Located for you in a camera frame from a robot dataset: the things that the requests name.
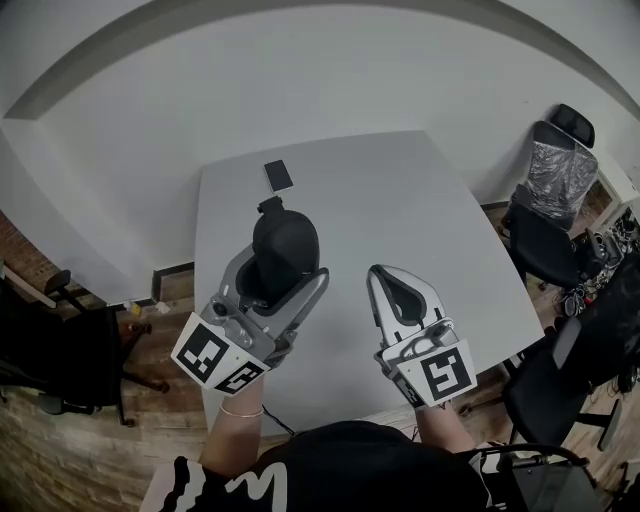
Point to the black oval case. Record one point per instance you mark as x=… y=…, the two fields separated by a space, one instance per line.
x=285 y=250

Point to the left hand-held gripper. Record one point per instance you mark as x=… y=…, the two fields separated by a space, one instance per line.
x=215 y=352

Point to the black mesh office chair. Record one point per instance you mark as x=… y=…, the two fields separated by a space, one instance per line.
x=575 y=365

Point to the person's left forearm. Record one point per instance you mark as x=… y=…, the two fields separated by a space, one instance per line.
x=232 y=440

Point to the black smartphone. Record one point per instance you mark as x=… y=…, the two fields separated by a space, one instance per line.
x=278 y=176

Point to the small yellow item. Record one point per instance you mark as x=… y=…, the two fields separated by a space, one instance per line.
x=135 y=308

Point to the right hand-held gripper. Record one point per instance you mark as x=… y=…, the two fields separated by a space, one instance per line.
x=440 y=375

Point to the plastic-wrapped black office chair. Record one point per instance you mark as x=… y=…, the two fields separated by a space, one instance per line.
x=555 y=180

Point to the white side table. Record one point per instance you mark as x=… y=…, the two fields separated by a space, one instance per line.
x=617 y=190

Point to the person's black printed shirt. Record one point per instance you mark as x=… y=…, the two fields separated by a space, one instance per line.
x=360 y=470

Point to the person's right forearm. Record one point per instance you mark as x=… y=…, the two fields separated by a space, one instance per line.
x=442 y=430

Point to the black seat with curved armrest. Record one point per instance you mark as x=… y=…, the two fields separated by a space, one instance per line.
x=555 y=487

